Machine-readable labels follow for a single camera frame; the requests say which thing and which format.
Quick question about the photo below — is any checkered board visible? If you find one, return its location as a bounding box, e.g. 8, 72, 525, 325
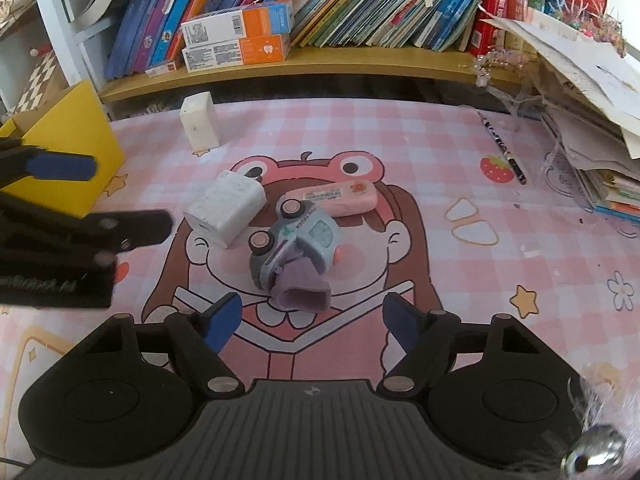
10, 50, 66, 116

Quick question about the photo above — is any wooden shelf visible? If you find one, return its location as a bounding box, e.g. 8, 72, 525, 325
98, 46, 541, 105

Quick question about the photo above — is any blue-grey toy car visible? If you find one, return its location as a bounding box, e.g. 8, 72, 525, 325
248, 199, 346, 292

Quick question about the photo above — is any pile of papers and booklets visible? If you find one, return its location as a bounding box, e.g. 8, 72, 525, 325
482, 10, 640, 223

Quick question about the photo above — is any yellow cardboard box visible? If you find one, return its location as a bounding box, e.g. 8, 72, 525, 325
0, 79, 127, 219

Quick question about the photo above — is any purple fabric piece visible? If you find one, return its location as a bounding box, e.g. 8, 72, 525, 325
270, 255, 332, 314

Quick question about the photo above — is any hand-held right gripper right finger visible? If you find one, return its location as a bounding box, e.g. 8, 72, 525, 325
376, 292, 515, 399

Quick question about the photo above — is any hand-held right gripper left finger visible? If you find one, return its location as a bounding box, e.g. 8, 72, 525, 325
111, 292, 245, 399

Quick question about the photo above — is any black patterned pencil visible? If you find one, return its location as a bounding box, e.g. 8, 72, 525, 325
478, 110, 528, 185

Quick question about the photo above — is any silver bell with fur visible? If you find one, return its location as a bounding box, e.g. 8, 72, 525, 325
560, 375, 628, 480

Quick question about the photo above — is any white eraser block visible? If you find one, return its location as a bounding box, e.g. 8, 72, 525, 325
179, 91, 222, 152

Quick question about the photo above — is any row of children's books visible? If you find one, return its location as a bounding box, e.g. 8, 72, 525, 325
104, 0, 485, 82

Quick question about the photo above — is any orange and white box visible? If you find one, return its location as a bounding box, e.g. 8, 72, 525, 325
180, 1, 295, 48
181, 34, 292, 74

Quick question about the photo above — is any crystal bead decoration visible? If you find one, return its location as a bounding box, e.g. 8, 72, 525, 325
472, 2, 628, 88

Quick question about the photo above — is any white charger adapter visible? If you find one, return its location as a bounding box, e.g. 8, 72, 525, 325
182, 170, 267, 249

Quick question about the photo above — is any pink eraser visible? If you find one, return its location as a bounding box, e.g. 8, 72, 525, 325
283, 180, 380, 218

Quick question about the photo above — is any pink cartoon table mat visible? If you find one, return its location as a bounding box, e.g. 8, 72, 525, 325
0, 97, 640, 466

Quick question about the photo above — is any white shelf frame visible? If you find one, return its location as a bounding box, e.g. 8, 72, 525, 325
26, 0, 126, 92

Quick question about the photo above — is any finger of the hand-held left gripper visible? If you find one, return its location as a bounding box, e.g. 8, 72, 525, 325
0, 194, 174, 274
0, 137, 99, 189

